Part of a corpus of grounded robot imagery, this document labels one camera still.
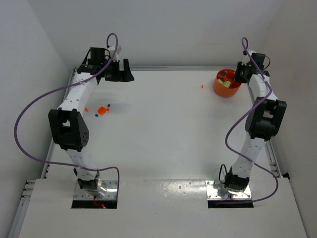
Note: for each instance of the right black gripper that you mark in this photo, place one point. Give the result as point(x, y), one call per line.
point(240, 73)

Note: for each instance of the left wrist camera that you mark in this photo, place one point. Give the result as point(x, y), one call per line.
point(114, 52)

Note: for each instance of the orange lego piece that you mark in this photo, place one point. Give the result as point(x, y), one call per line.
point(102, 110)

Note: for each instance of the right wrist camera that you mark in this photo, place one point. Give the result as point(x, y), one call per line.
point(247, 56)

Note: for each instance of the orange round divided container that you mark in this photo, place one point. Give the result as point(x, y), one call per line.
point(223, 91)

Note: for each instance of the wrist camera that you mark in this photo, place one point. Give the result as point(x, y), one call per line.
point(247, 56)
point(114, 52)

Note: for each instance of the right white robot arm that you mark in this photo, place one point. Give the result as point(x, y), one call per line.
point(262, 122)

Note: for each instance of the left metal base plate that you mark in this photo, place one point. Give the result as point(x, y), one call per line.
point(107, 190)

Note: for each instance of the white front cover board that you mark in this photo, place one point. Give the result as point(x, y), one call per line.
point(158, 209)

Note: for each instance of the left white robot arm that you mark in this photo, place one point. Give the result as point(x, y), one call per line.
point(68, 127)

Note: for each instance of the metal base plate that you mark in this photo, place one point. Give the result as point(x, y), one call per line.
point(217, 192)
point(107, 190)

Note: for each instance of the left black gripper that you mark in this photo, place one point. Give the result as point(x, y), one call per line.
point(115, 70)

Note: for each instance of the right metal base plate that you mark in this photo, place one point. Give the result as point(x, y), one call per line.
point(217, 192)

